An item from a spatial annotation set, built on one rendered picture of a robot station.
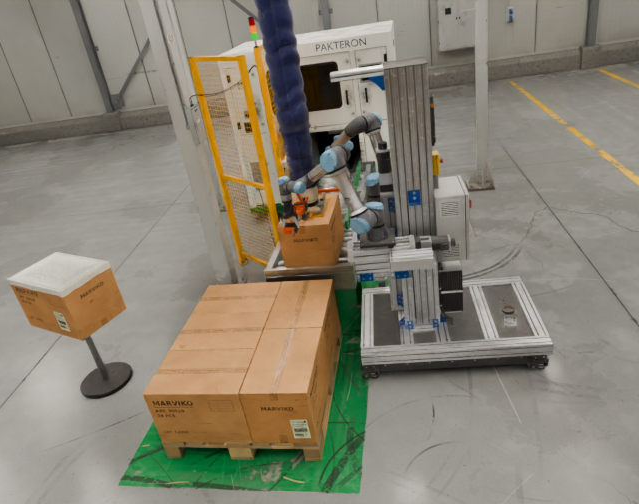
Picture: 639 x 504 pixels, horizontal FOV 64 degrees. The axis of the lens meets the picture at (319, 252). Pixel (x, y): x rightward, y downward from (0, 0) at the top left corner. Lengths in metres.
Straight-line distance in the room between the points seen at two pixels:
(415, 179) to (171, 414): 2.06
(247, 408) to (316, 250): 1.37
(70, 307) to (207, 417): 1.20
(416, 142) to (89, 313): 2.44
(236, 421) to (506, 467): 1.55
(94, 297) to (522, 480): 2.90
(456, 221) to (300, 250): 1.22
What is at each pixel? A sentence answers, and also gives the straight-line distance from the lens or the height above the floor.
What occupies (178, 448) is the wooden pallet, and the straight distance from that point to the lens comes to 3.56.
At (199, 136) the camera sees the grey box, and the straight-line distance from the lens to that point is 4.50.
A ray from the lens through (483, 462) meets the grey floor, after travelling 3.28.
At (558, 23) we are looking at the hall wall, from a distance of 12.94.
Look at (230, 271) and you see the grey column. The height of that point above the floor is 0.21.
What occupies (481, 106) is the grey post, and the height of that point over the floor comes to 0.99.
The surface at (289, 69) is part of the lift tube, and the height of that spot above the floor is 2.02.
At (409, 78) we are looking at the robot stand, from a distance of 3.13.
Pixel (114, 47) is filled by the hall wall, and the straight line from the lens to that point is 13.65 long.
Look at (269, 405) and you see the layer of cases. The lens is 3.06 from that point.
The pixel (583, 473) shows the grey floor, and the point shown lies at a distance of 3.32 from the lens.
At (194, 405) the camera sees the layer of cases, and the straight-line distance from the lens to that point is 3.23.
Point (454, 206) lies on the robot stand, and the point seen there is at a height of 1.16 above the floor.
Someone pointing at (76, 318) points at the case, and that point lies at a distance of 3.81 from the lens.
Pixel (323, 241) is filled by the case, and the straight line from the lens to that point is 3.85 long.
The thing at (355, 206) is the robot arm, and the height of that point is 1.32.
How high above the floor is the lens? 2.52
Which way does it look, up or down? 28 degrees down
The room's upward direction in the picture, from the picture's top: 10 degrees counter-clockwise
